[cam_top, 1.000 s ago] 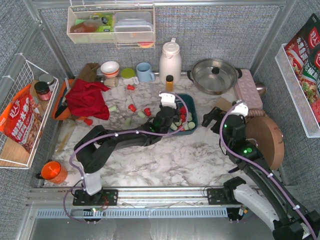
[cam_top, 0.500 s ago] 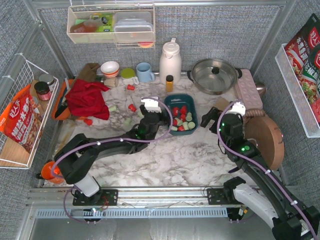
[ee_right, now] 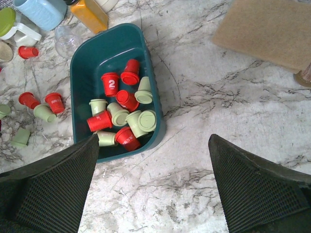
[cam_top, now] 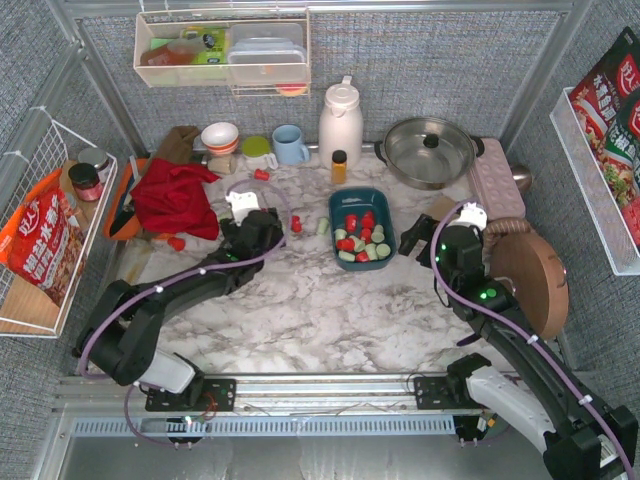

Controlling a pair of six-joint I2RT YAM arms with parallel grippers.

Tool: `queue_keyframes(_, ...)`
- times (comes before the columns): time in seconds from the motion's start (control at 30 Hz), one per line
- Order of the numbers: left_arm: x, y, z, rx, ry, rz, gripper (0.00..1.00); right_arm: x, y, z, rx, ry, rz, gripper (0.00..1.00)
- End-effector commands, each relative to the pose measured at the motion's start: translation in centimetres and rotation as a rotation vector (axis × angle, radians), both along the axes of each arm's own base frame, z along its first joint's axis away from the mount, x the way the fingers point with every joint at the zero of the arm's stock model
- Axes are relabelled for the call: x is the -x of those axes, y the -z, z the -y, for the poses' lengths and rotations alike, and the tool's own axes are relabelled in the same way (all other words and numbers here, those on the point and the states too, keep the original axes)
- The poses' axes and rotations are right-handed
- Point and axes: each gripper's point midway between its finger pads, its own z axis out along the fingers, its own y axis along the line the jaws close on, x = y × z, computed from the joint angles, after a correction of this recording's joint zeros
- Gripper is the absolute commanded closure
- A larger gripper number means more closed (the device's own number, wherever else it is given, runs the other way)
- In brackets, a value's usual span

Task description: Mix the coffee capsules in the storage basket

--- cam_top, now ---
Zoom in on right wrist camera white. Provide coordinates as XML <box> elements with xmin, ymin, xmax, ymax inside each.
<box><xmin>456</xmin><ymin>202</ymin><xmax>488</xmax><ymax>231</ymax></box>

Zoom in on red capsule cluster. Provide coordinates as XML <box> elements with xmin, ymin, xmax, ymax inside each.
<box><xmin>360</xmin><ymin>228</ymin><xmax>372</xmax><ymax>244</ymax></box>
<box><xmin>361</xmin><ymin>211</ymin><xmax>376</xmax><ymax>230</ymax></box>
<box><xmin>336</xmin><ymin>238</ymin><xmax>355</xmax><ymax>252</ymax></box>

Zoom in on wall wire basket top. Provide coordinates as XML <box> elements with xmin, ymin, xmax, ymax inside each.
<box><xmin>133</xmin><ymin>5</ymin><xmax>311</xmax><ymax>97</ymax></box>

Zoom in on blue mug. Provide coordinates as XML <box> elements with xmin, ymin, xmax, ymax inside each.
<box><xmin>272</xmin><ymin>125</ymin><xmax>311</xmax><ymax>166</ymax></box>

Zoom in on white orange bowl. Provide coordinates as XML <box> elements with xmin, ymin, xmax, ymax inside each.
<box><xmin>200</xmin><ymin>122</ymin><xmax>239</xmax><ymax>155</ymax></box>

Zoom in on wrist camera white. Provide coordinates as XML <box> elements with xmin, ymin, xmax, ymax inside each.
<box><xmin>225</xmin><ymin>191</ymin><xmax>261</xmax><ymax>226</ymax></box>
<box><xmin>456</xmin><ymin>202</ymin><xmax>488</xmax><ymax>231</ymax></box>

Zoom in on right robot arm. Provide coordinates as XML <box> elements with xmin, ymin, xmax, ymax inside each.
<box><xmin>398</xmin><ymin>215</ymin><xmax>639</xmax><ymax>479</ymax></box>

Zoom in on teal storage basket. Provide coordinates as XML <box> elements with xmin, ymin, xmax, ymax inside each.
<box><xmin>328</xmin><ymin>187</ymin><xmax>397</xmax><ymax>272</ymax></box>

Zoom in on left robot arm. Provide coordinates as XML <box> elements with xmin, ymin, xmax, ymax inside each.
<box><xmin>73</xmin><ymin>208</ymin><xmax>284</xmax><ymax>396</ymax></box>

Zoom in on dark lid jar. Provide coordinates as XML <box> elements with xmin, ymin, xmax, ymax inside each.
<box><xmin>68</xmin><ymin>163</ymin><xmax>103</xmax><ymax>202</ymax></box>

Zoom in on steel pot with lid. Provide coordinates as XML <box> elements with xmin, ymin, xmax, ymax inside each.
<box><xmin>373</xmin><ymin>117</ymin><xmax>485</xmax><ymax>191</ymax></box>

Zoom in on orange tray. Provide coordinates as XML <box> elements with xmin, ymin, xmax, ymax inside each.
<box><xmin>102</xmin><ymin>162</ymin><xmax>142</xmax><ymax>241</ymax></box>

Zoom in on green capsule mid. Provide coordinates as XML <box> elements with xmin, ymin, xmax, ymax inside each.
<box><xmin>371</xmin><ymin>224</ymin><xmax>385</xmax><ymax>243</ymax></box>

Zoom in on red capsule back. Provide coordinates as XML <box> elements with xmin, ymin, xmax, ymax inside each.
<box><xmin>253</xmin><ymin>169</ymin><xmax>270</xmax><ymax>181</ymax></box>

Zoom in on white thermos jug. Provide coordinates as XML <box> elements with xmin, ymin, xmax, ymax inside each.
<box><xmin>318</xmin><ymin>75</ymin><xmax>364</xmax><ymax>169</ymax></box>

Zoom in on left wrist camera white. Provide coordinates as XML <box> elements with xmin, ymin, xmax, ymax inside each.
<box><xmin>225</xmin><ymin>191</ymin><xmax>261</xmax><ymax>226</ymax></box>

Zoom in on clear plastic containers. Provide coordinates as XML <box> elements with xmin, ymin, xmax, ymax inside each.
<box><xmin>226</xmin><ymin>22</ymin><xmax>307</xmax><ymax>85</ymax></box>

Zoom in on pink egg tray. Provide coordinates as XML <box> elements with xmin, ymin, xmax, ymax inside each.
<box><xmin>468</xmin><ymin>136</ymin><xmax>526</xmax><ymax>221</ymax></box>

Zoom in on orange spice bottle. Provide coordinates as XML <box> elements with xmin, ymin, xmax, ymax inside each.
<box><xmin>331</xmin><ymin>150</ymin><xmax>347</xmax><ymax>184</ymax></box>

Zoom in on red cloth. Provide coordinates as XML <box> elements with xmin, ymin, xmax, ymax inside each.
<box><xmin>131</xmin><ymin>158</ymin><xmax>220</xmax><ymax>240</ymax></box>

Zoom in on silver lid jar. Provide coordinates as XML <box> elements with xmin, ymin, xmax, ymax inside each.
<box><xmin>77</xmin><ymin>147</ymin><xmax>110</xmax><ymax>183</ymax></box>

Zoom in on green lid white cup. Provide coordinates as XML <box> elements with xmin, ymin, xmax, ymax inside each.
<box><xmin>241</xmin><ymin>136</ymin><xmax>278</xmax><ymax>170</ymax></box>

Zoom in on round wooden board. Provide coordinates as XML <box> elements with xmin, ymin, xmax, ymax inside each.
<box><xmin>489</xmin><ymin>232</ymin><xmax>569</xmax><ymax>340</ymax></box>

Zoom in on green capsule cluster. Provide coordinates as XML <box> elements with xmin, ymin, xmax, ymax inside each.
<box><xmin>334</xmin><ymin>229</ymin><xmax>347</xmax><ymax>241</ymax></box>
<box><xmin>375</xmin><ymin>243</ymin><xmax>392</xmax><ymax>260</ymax></box>

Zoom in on right white rack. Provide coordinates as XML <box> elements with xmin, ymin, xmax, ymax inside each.
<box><xmin>549</xmin><ymin>87</ymin><xmax>640</xmax><ymax>276</ymax></box>

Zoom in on brown cloth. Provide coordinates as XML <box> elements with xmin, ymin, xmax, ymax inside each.
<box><xmin>154</xmin><ymin>125</ymin><xmax>200</xmax><ymax>165</ymax></box>

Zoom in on glass spice jar lying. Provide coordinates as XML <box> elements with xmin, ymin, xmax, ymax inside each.
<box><xmin>207</xmin><ymin>155</ymin><xmax>237</xmax><ymax>175</ymax></box>

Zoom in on red capsule cluster front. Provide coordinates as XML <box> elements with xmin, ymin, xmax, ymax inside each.
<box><xmin>336</xmin><ymin>238</ymin><xmax>355</xmax><ymax>252</ymax></box>

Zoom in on cork mat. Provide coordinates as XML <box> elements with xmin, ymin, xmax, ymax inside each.
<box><xmin>426</xmin><ymin>196</ymin><xmax>456</xmax><ymax>221</ymax></box>

